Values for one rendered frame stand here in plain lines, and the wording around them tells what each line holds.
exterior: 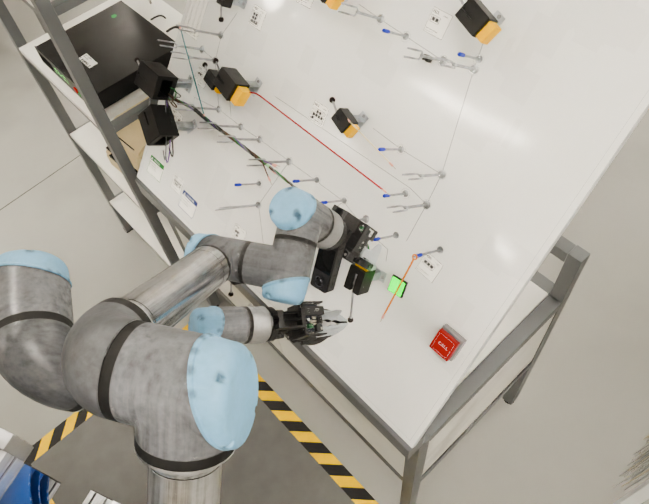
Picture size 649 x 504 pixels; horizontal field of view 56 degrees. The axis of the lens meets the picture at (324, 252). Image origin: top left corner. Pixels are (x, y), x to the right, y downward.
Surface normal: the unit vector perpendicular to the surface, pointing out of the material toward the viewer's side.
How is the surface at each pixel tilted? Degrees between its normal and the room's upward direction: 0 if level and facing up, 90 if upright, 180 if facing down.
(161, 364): 5
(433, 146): 52
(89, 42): 0
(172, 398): 34
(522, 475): 0
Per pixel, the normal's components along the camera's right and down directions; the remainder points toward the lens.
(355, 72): -0.63, 0.13
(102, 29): -0.08, -0.56
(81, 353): -0.48, -0.42
